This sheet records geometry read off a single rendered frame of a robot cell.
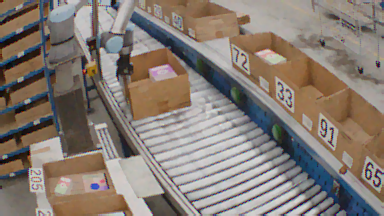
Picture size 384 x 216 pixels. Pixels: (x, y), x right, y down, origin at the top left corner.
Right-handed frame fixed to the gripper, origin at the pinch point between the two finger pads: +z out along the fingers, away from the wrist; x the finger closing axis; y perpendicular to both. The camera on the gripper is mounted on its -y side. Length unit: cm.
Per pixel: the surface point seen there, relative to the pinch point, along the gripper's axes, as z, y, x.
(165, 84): -6.4, 21.5, 14.9
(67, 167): 10, 50, -50
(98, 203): 7, 83, -42
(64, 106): -12, 30, -43
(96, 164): 9, 52, -33
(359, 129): -12, 112, 76
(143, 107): 3.5, 20.1, 4.0
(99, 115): 84, -131, 10
